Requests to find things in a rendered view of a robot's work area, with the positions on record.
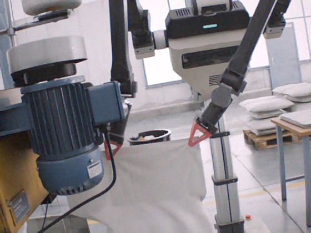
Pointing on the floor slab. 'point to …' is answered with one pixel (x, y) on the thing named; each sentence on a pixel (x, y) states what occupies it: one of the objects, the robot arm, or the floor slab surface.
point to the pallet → (260, 141)
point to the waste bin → (150, 135)
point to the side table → (304, 161)
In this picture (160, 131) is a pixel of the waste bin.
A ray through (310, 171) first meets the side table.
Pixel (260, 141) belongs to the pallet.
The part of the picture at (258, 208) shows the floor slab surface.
